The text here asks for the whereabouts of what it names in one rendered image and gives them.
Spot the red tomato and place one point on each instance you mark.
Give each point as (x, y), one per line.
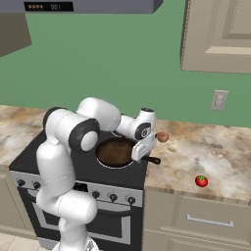
(201, 181)

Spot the beige drawer front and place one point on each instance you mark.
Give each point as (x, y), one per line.
(209, 209)

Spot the steel oven door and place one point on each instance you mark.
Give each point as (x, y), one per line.
(114, 228)

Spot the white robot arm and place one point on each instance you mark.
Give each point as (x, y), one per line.
(55, 170)

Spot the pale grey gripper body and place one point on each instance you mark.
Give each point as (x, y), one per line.
(143, 147)

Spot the beige wall cupboard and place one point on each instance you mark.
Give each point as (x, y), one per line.
(13, 32)

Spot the black and steel stove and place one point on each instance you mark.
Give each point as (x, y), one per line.
(27, 158)

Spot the beige base cupboard door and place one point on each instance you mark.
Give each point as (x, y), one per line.
(209, 246)

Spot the dark brown frying pan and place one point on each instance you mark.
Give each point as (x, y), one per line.
(114, 153)

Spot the beige base cupboard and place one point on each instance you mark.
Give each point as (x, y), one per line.
(10, 202)

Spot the grey range hood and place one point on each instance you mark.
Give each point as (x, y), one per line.
(108, 6)

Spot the beige wall cupboard door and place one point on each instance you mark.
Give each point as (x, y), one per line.
(225, 32)

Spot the brown onion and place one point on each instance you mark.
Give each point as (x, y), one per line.
(162, 137)

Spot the grey wall socket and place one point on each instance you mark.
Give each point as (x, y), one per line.
(219, 100)

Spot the black stove knob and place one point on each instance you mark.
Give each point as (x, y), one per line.
(131, 200)
(36, 185)
(113, 197)
(21, 182)
(95, 194)

